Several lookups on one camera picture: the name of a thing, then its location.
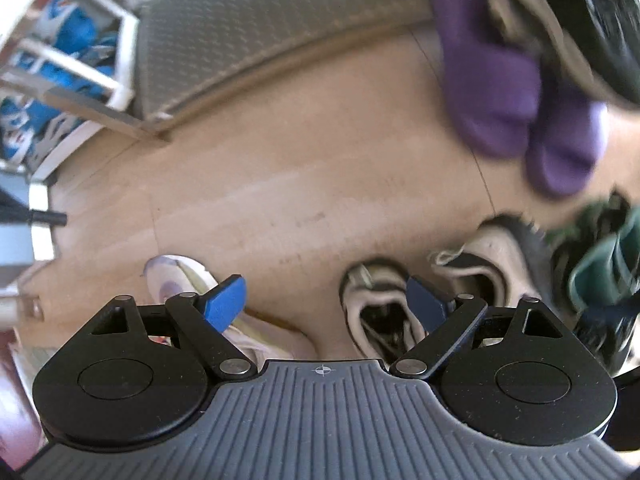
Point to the white pastel sneaker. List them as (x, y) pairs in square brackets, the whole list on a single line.
[(172, 280)]

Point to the white black sneaker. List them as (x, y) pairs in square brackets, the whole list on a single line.
[(492, 255), (372, 305)]

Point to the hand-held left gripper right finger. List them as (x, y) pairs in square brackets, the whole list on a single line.
[(425, 305)]

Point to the purple slipper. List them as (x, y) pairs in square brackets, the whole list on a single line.
[(567, 150), (492, 90)]

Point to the green black sneaker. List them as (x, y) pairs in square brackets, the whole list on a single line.
[(600, 270)]

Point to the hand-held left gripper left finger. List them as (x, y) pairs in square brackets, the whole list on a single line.
[(225, 305)]

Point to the black rod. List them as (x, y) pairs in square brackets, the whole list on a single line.
[(47, 218)]

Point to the pile of blue packets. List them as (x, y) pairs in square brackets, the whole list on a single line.
[(70, 35)]

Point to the white shelf unit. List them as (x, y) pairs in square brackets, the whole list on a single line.
[(122, 60)]

